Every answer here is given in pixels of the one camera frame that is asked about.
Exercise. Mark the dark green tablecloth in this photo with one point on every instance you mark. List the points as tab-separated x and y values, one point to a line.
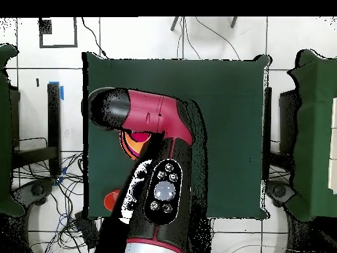
229	131

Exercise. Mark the camera tripod legs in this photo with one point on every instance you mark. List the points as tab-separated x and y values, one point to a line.
174	24

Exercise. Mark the black metal frame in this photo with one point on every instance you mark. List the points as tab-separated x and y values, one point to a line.
54	126

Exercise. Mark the black chair base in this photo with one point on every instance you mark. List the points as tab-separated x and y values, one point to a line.
279	192
36	189

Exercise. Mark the orange plastic cup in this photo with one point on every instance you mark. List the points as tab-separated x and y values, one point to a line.
110	201

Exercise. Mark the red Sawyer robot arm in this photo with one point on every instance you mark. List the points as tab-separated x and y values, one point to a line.
158	113

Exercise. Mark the crimson plastic cup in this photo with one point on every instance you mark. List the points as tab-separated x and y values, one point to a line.
139	136

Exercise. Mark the green cloth side table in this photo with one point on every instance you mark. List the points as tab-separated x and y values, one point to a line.
5	131
313	131

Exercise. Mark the large orange plastic bowl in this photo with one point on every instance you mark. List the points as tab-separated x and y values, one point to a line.
130	146

